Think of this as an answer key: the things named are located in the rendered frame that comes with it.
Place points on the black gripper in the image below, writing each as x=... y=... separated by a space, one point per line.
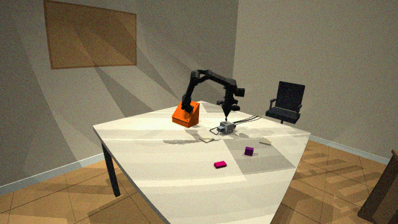
x=227 y=105

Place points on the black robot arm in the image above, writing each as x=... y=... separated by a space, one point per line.
x=229 y=84

